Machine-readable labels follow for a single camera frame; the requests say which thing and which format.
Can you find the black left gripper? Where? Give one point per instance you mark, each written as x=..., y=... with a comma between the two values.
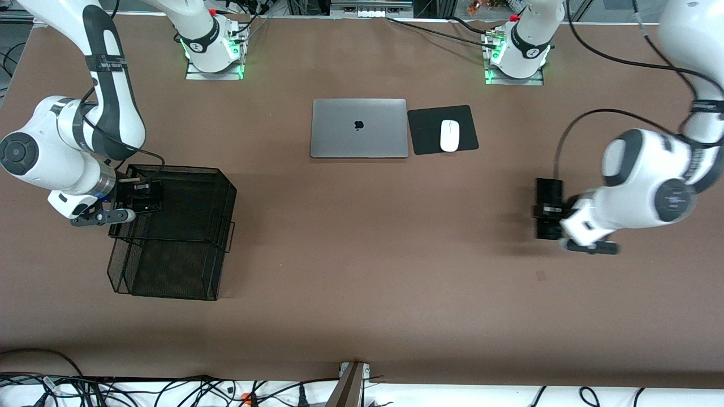
x=549, y=210

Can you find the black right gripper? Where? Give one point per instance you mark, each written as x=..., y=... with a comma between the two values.
x=128, y=196

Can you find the black flip phone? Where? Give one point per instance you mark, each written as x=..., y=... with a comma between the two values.
x=159, y=195

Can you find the black slab smartphone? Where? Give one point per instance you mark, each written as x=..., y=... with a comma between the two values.
x=548, y=189

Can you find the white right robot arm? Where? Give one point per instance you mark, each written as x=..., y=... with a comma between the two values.
x=56, y=158

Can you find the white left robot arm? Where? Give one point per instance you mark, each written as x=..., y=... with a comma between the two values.
x=645, y=181

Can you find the black two-tier mesh tray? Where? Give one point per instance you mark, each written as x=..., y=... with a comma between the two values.
x=169, y=249

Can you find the white computer mouse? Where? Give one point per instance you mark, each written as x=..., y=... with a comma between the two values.
x=449, y=135

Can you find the black mouse pad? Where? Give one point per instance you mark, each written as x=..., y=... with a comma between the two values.
x=424, y=133

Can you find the silver closed laptop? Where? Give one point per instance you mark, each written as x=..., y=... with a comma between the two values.
x=339, y=135

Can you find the white power strip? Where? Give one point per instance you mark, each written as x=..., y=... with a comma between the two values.
x=370, y=10

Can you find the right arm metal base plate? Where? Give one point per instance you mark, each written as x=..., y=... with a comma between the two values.
x=195, y=74

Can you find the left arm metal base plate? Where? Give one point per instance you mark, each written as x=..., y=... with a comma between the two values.
x=534, y=81

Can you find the aluminium camera post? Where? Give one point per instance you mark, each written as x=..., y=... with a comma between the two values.
x=348, y=390

